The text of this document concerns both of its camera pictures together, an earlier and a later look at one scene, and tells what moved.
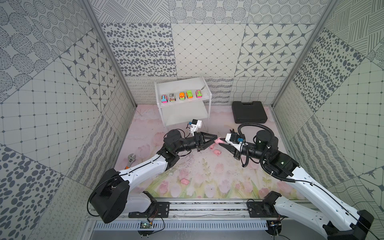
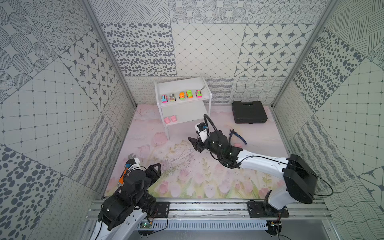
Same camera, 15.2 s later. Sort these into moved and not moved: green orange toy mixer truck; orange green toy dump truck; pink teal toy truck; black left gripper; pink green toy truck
Moved: black left gripper
Not moved: orange green toy dump truck; pink green toy truck; pink teal toy truck; green orange toy mixer truck
